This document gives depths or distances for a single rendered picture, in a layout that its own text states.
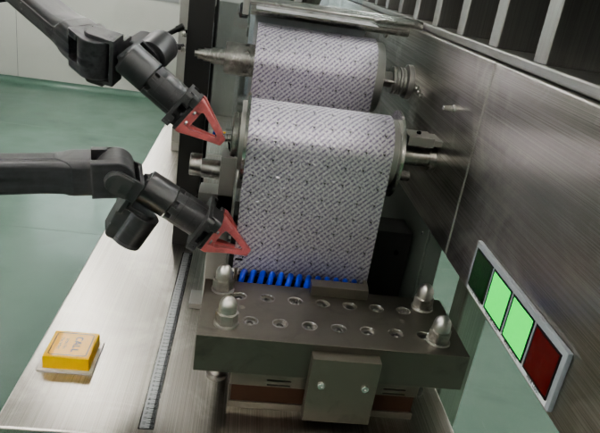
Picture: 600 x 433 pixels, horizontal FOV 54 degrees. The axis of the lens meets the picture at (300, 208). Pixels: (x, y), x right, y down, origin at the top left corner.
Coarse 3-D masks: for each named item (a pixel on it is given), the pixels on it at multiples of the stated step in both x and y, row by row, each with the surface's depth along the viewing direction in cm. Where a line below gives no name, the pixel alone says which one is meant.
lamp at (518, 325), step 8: (512, 304) 68; (520, 304) 66; (512, 312) 67; (520, 312) 66; (512, 320) 67; (520, 320) 66; (528, 320) 64; (504, 328) 69; (512, 328) 67; (520, 328) 65; (528, 328) 64; (504, 336) 69; (512, 336) 67; (520, 336) 65; (528, 336) 64; (512, 344) 67; (520, 344) 65; (520, 352) 65
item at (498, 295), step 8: (496, 280) 72; (496, 288) 72; (504, 288) 70; (488, 296) 74; (496, 296) 72; (504, 296) 70; (488, 304) 74; (496, 304) 72; (504, 304) 70; (488, 312) 73; (496, 312) 71; (496, 320) 71
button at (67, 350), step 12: (60, 336) 95; (72, 336) 95; (84, 336) 96; (96, 336) 96; (48, 348) 92; (60, 348) 92; (72, 348) 92; (84, 348) 93; (96, 348) 96; (48, 360) 90; (60, 360) 90; (72, 360) 90; (84, 360) 91
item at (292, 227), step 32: (256, 192) 96; (288, 192) 96; (320, 192) 97; (352, 192) 97; (384, 192) 98; (256, 224) 98; (288, 224) 99; (320, 224) 99; (352, 224) 99; (256, 256) 101; (288, 256) 101; (320, 256) 101; (352, 256) 102
